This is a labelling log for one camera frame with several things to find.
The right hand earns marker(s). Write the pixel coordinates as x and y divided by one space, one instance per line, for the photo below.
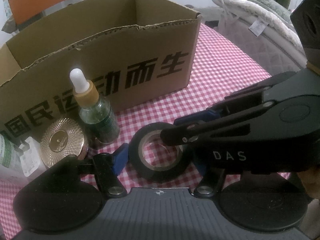
311 182

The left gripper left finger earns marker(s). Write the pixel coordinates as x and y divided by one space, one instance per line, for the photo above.
106 168

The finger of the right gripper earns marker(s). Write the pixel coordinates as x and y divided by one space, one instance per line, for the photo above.
181 135
232 105

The white supplement bottle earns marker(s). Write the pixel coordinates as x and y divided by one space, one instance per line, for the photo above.
9 157

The gold lid cosmetic jar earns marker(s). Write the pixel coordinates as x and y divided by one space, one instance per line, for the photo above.
62 138

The black electrical tape roll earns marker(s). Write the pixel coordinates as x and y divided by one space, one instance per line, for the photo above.
153 159

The green dropper bottle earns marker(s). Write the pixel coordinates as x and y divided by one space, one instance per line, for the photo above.
95 110

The red white checkered tablecloth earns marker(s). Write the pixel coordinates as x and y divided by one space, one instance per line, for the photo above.
219 68

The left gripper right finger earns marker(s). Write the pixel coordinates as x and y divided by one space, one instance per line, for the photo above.
211 183

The white power adapter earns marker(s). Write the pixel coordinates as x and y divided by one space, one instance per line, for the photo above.
31 161

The brown cardboard box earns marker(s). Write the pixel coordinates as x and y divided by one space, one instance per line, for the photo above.
132 50

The grey white bedding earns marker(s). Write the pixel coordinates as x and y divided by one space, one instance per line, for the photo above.
263 30

